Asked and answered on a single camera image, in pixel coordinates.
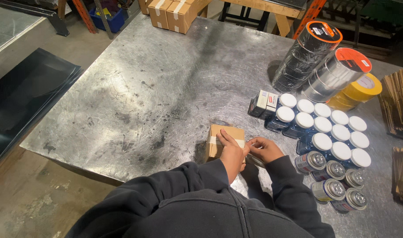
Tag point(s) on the person's left hand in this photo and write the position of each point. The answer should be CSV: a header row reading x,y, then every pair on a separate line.
x,y
232,155

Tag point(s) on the person's right hand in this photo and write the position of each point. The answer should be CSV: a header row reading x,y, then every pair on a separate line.
x,y
267,150

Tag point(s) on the person's right fingers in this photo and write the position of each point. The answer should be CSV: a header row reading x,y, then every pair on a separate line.
x,y
254,145

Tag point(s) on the small taped cardboard box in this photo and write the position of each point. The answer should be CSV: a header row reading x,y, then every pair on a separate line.
x,y
218,150

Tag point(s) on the small white and black carton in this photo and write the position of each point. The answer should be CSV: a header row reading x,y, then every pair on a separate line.
x,y
270,107
258,102

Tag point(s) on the metal-topped can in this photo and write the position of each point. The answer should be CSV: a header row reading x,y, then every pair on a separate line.
x,y
354,179
330,171
309,162
352,200
328,190

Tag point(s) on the group of white-lidded blue jars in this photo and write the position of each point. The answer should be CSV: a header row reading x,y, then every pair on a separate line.
x,y
320,132

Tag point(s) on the person's dark hoodie torso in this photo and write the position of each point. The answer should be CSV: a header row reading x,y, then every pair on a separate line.
x,y
194,215

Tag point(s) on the wrapped stack of black tape rolls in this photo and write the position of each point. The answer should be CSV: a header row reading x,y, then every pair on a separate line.
x,y
302,56

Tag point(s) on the wrapped stack of silver tape rolls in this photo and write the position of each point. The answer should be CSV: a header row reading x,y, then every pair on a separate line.
x,y
333,74

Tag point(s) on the stack of yellow tape rolls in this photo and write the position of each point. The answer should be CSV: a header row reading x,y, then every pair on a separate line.
x,y
360,91

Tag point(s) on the wooden workbench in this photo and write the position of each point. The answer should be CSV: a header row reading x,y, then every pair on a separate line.
x,y
274,8

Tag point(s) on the sealed brown cardboard box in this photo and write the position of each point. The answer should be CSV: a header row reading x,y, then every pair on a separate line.
x,y
159,14
143,6
181,16

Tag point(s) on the tall stack of flat cardboard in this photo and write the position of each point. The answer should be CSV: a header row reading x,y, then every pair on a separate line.
x,y
398,102

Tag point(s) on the blue plastic bin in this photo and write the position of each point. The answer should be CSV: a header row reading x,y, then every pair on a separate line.
x,y
112,22

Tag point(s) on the pile of black plastic sheets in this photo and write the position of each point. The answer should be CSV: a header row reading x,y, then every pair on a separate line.
x,y
26,102

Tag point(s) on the grey metal platform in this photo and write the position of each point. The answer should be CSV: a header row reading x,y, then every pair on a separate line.
x,y
12,23

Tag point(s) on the black metal stool frame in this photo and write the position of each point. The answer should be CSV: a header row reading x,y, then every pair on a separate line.
x,y
244,18

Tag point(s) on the orange rack post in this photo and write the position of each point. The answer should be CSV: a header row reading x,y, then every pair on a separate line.
x,y
85,16
307,16

